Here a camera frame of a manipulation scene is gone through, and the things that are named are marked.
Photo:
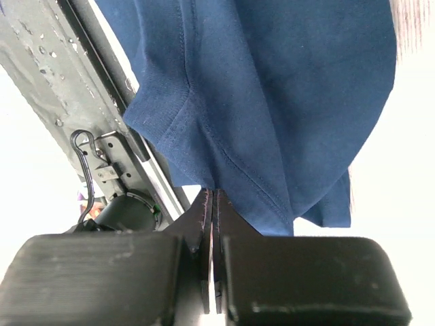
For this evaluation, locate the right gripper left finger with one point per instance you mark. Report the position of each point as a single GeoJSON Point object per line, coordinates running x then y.
{"type": "Point", "coordinates": [113, 278]}

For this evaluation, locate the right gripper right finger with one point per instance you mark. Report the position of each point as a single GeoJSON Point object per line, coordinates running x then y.
{"type": "Point", "coordinates": [305, 280]}

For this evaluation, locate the navy blue t shirt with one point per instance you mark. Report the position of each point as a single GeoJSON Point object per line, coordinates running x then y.
{"type": "Point", "coordinates": [270, 101]}

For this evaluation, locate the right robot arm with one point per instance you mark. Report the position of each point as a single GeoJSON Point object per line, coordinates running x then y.
{"type": "Point", "coordinates": [125, 214]}

